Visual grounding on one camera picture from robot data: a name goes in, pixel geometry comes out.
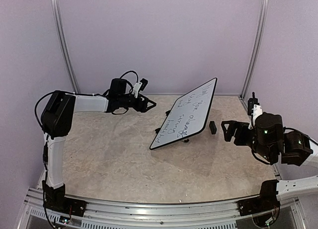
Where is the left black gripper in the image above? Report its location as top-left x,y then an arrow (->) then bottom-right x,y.
119,93 -> 157,113

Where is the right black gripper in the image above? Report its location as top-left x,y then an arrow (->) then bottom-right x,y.
222,120 -> 275,162

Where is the small whiteboard with wire stand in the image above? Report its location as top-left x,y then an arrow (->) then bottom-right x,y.
149,77 -> 217,150

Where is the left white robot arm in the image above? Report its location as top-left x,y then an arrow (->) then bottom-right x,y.
36,76 -> 156,212

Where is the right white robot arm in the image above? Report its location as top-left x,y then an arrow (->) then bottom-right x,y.
221,112 -> 318,211

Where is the black whiteboard eraser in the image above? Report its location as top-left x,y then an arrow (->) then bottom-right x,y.
209,121 -> 217,135

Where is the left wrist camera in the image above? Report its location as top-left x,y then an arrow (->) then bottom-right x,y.
133,78 -> 148,98

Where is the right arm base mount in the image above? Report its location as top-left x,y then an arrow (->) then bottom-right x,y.
237,196 -> 281,217

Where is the front aluminium rail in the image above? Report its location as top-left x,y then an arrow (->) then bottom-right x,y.
24,196 -> 306,229

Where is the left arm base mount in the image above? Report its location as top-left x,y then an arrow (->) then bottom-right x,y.
44,194 -> 87,217

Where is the right aluminium corner post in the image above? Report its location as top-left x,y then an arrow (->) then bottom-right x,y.
240,0 -> 269,101

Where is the aluminium corner post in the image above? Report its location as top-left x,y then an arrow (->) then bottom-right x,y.
240,0 -> 269,101
51,0 -> 80,93

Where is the left aluminium corner post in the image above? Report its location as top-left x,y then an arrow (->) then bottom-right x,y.
51,0 -> 80,93

